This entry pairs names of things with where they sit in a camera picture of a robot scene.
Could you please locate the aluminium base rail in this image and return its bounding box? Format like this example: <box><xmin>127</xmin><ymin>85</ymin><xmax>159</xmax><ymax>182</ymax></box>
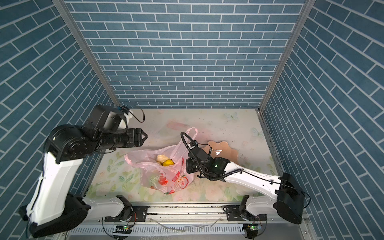
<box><xmin>54</xmin><ymin>203</ymin><xmax>315</xmax><ymax>240</ymax></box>

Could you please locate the cream fake fruit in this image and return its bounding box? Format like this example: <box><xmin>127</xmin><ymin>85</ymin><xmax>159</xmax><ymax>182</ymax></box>
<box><xmin>156</xmin><ymin>155</ymin><xmax>170</xmax><ymax>165</ymax></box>

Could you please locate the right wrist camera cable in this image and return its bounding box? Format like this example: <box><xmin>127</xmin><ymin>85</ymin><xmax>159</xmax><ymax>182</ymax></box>
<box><xmin>180</xmin><ymin>131</ymin><xmax>244</xmax><ymax>182</ymax></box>

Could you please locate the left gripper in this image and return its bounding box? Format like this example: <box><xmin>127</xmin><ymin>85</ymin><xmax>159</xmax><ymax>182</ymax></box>
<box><xmin>98</xmin><ymin>126</ymin><xmax>152</xmax><ymax>152</ymax></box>

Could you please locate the yellow fake fruit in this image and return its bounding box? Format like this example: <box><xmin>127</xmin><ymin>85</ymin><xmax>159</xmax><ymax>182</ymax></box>
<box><xmin>162</xmin><ymin>159</ymin><xmax>175</xmax><ymax>167</ymax></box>

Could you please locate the pink plastic bag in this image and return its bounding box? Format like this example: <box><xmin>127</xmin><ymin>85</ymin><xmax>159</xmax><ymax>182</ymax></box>
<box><xmin>124</xmin><ymin>141</ymin><xmax>195</xmax><ymax>195</ymax></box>

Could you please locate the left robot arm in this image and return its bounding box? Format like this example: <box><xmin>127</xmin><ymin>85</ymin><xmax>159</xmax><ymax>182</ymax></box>
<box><xmin>19</xmin><ymin>104</ymin><xmax>148</xmax><ymax>238</ymax></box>

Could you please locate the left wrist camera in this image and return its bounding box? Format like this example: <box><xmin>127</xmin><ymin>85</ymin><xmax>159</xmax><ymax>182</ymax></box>
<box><xmin>117</xmin><ymin>106</ymin><xmax>133</xmax><ymax>128</ymax></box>

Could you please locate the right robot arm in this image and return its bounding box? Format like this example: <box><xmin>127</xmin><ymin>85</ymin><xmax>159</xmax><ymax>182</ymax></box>
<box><xmin>186</xmin><ymin>147</ymin><xmax>307</xmax><ymax>225</ymax></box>

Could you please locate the peach scalloped bowl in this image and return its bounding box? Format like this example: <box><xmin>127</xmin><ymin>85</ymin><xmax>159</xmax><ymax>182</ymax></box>
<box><xmin>204</xmin><ymin>141</ymin><xmax>239</xmax><ymax>164</ymax></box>

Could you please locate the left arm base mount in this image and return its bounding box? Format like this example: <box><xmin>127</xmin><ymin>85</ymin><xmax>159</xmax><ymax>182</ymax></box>
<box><xmin>104</xmin><ymin>206</ymin><xmax>149</xmax><ymax>223</ymax></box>

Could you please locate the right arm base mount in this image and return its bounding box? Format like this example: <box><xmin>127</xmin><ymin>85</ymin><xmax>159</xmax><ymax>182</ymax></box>
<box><xmin>223</xmin><ymin>205</ymin><xmax>268</xmax><ymax>222</ymax></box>

